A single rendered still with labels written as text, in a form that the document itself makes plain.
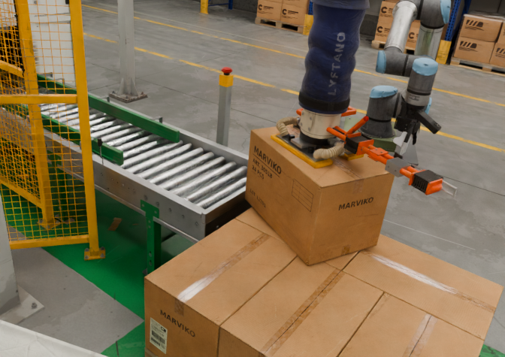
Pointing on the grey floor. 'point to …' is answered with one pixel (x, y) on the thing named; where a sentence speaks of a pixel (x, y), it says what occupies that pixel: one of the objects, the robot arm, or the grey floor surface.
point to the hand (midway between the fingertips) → (408, 150)
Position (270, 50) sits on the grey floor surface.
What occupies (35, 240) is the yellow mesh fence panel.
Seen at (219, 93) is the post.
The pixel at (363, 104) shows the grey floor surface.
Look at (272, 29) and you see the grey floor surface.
